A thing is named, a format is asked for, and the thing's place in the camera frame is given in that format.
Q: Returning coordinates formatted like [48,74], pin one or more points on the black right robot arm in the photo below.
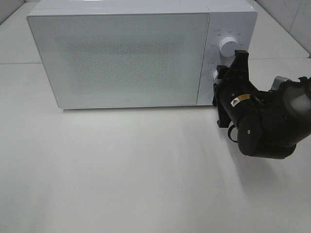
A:
[269,123]

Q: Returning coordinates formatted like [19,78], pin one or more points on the white microwave knob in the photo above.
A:
[228,45]
[215,77]

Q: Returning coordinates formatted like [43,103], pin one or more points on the white microwave door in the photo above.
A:
[122,60]

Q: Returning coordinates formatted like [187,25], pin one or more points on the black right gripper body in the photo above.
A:
[233,101]

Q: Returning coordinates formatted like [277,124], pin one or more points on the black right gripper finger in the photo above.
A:
[239,67]
[223,73]

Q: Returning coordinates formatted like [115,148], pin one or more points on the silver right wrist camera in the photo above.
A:
[277,82]

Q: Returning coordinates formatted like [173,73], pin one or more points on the white microwave oven body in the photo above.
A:
[235,18]

